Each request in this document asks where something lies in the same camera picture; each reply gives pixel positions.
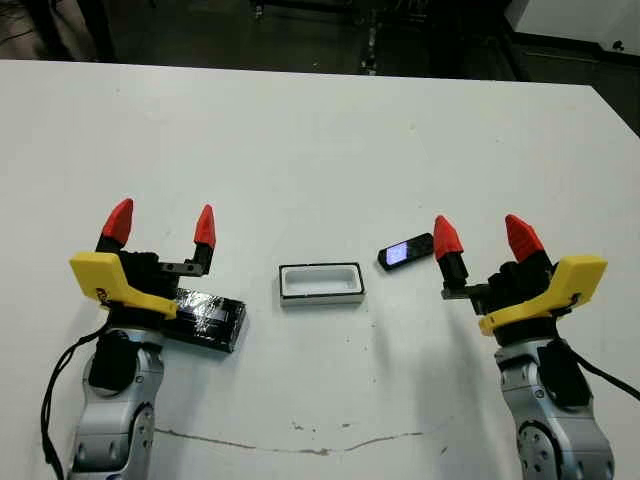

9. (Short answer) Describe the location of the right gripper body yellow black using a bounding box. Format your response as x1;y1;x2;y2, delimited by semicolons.
440;254;609;337

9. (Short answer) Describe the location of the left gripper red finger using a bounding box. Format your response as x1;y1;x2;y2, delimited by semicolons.
191;204;218;277
94;198;135;254

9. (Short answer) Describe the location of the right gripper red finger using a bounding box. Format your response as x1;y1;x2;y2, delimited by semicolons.
503;213;552;274
431;214;472;288

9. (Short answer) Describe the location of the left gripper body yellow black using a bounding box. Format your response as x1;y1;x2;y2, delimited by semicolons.
68;248;207;322

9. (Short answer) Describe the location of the small black camera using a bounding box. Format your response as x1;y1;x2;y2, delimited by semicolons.
377;232;435;273

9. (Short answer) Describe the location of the black glossy box lid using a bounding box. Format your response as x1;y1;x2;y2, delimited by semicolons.
164;287;250;355

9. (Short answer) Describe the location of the white cabinet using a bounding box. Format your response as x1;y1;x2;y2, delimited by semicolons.
504;0;640;64

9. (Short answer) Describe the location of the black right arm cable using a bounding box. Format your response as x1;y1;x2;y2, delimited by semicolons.
574;344;640;401

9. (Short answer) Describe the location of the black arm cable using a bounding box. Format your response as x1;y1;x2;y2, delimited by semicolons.
39;327;109;480
574;344;640;401

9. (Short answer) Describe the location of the white camera box base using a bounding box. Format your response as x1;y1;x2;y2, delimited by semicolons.
278;262;366;309

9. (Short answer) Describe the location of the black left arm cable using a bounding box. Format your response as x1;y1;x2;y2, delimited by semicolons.
39;327;109;480

